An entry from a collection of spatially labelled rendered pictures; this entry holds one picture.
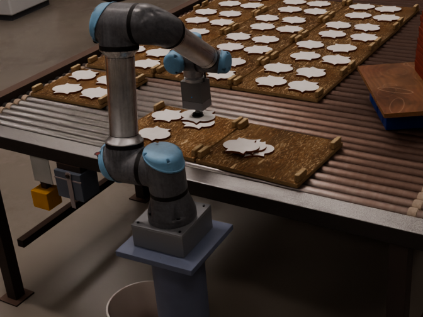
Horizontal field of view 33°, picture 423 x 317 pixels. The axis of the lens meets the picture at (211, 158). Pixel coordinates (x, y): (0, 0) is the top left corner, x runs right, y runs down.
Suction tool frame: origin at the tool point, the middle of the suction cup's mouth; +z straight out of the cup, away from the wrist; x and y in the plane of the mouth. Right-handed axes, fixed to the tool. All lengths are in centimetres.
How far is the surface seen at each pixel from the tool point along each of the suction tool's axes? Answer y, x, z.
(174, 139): 12.5, -1.4, 11.2
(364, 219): -70, 23, 13
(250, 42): 36, -115, 11
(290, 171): -38.6, 6.1, 11.2
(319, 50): -2, -113, 11
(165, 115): 26.9, -17.9, 10.3
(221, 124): 2.1, -19.8, 11.2
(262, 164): -27.7, 4.9, 11.2
